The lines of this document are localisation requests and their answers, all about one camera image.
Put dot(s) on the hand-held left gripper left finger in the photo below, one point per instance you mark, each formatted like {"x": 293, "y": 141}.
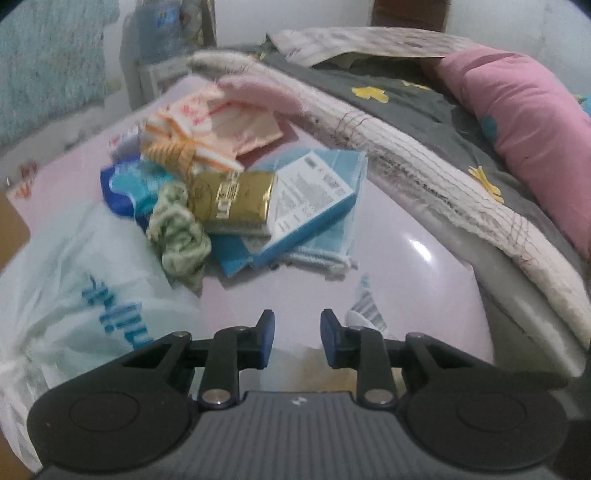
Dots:
{"x": 267, "y": 337}

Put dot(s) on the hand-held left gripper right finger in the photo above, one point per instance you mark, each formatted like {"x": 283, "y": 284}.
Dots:
{"x": 328, "y": 337}

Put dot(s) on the blue checked towel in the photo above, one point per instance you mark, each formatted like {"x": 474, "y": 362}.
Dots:
{"x": 323, "y": 249}

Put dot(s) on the green white knotted cloth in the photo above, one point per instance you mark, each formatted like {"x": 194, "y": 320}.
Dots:
{"x": 178, "y": 235}

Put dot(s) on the gold foil packet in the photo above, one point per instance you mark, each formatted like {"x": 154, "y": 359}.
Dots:
{"x": 231, "y": 198}

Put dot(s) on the blue and white box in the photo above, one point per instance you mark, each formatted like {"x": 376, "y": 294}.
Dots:
{"x": 304, "y": 194}

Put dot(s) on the orange striped cloth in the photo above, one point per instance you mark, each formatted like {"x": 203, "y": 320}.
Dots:
{"x": 175, "y": 154}

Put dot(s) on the blue tissue packet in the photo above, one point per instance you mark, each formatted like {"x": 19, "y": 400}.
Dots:
{"x": 124, "y": 184}

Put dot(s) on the cardboard box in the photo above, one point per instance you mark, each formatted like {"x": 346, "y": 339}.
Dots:
{"x": 11, "y": 230}

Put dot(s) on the grey mattress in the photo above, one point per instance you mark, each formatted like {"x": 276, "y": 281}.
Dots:
{"x": 517, "y": 304}

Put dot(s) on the white knitted blanket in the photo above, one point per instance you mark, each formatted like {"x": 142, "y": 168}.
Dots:
{"x": 415, "y": 157}

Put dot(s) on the white plastic bag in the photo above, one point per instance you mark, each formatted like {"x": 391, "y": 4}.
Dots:
{"x": 69, "y": 277}

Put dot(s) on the orange wet wipes packet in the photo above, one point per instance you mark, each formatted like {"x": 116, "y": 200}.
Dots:
{"x": 249, "y": 129}

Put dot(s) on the grey flowered duvet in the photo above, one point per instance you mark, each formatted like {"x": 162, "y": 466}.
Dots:
{"x": 415, "y": 106}

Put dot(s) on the large pink pillow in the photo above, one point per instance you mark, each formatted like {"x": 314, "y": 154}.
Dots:
{"x": 521, "y": 120}

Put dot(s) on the checked beige blanket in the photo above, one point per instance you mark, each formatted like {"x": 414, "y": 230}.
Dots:
{"x": 369, "y": 41}

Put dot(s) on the clear water bottle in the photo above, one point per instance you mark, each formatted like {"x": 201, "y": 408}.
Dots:
{"x": 159, "y": 32}

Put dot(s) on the brown wooden headboard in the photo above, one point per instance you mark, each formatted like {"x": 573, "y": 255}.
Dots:
{"x": 411, "y": 14}

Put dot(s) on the teal hanging towel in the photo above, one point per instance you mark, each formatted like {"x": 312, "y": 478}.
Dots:
{"x": 46, "y": 69}

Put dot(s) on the blue cloth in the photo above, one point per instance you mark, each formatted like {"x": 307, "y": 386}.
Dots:
{"x": 586, "y": 104}

